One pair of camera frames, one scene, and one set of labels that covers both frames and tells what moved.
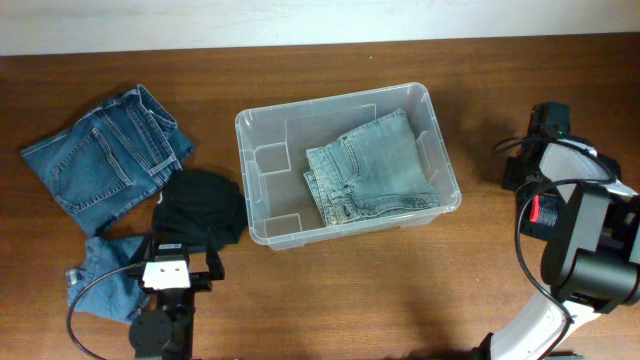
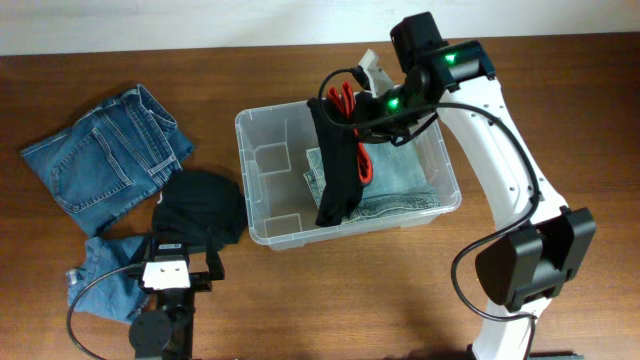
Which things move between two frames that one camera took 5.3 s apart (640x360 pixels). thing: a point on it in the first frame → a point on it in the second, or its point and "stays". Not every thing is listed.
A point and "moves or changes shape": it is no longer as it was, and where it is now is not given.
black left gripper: [211, 263] stays
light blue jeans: [376, 170] stays
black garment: [193, 201] stays
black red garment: [543, 209] moves or changes shape
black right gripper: [508, 178] → [363, 107]
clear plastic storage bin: [273, 142] stays
